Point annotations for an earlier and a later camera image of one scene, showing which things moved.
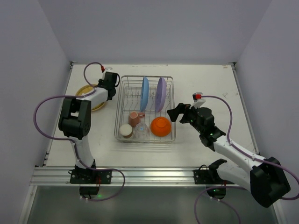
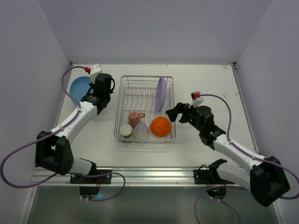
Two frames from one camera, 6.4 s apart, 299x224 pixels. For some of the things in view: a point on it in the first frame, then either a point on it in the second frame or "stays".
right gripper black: (184, 114) stays
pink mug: (134, 118) stays
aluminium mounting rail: (134, 176) stays
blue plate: (145, 94) -> (79, 86)
